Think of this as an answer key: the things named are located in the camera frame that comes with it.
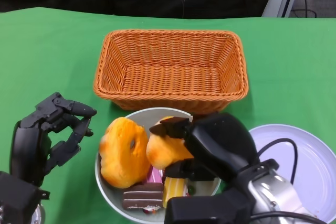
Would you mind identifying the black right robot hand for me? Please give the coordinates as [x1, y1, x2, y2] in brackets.
[149, 112, 259, 183]

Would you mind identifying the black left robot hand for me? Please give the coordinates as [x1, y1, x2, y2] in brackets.
[10, 92, 97, 185]

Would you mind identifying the orange ring bread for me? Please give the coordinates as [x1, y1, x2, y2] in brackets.
[146, 115, 195, 169]
[99, 117, 152, 189]

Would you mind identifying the grey round bowl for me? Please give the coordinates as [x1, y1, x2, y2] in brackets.
[94, 107, 223, 223]

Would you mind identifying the yellow cake slice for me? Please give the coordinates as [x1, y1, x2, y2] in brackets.
[162, 176, 187, 208]

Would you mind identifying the pink striped cake slice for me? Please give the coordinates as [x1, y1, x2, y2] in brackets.
[145, 167, 164, 185]

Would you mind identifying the orange wicker basket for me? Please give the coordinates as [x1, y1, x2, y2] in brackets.
[93, 29, 249, 114]

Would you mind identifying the pale lavender round plate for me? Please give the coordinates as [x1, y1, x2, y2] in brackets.
[248, 124, 336, 223]

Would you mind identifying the chocolate layered cake slice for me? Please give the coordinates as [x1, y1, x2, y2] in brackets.
[122, 183, 165, 210]

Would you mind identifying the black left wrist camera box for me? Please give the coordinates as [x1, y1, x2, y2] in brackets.
[0, 171, 50, 224]

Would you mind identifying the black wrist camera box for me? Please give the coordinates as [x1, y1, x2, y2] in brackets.
[0, 171, 50, 224]
[164, 188, 257, 224]

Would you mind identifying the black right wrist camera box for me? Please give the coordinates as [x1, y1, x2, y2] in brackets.
[164, 188, 257, 224]

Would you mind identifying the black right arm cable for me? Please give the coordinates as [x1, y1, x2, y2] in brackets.
[256, 137, 299, 185]

